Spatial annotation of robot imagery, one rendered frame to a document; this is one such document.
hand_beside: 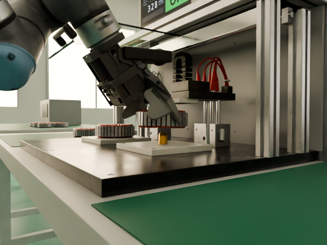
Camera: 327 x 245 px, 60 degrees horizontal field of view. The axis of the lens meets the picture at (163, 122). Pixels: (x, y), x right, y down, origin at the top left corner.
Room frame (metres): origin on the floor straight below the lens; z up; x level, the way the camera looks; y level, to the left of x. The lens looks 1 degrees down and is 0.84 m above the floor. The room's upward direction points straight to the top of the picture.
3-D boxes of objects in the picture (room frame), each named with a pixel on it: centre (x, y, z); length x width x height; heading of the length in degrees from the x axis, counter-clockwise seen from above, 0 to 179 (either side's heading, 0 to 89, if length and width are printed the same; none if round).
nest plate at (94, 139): (0.81, 0.14, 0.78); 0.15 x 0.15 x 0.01; 34
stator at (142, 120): (0.61, 0.00, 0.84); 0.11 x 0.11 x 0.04
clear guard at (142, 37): (0.81, 0.13, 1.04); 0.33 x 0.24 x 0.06; 124
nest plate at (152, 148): (0.61, 0.00, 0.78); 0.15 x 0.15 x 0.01; 34
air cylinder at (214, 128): (0.69, -0.12, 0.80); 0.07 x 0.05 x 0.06; 34
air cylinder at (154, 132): (0.89, 0.02, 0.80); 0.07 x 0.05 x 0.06; 34
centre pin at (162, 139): (0.61, 0.00, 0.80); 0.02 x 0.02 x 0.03
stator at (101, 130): (0.81, 0.14, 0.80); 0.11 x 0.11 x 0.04
